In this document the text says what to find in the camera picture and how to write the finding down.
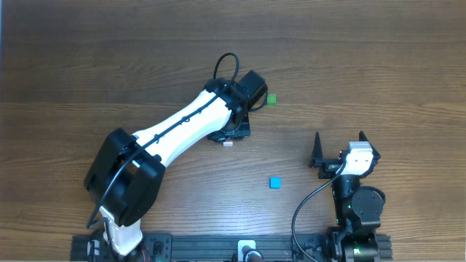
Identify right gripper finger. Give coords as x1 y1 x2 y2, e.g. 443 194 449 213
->
311 131 324 161
358 130 382 161

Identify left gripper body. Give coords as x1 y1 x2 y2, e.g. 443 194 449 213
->
208 114 251 143

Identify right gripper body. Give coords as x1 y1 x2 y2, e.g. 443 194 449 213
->
309 156 345 180

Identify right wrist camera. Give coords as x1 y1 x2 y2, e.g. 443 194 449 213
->
340 140 375 176

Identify mounting rail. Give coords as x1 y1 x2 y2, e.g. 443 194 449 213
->
71 232 394 262

